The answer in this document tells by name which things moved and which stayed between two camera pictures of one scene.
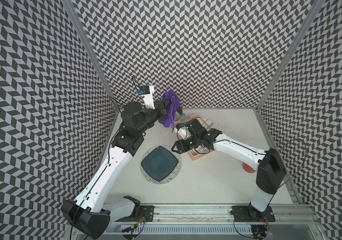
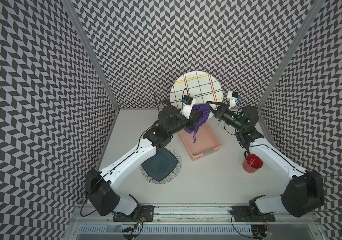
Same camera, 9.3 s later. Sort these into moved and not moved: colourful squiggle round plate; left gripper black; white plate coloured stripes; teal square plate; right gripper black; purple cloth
Moved: right gripper black; white plate coloured stripes; purple cloth; left gripper black
Not moved: teal square plate; colourful squiggle round plate
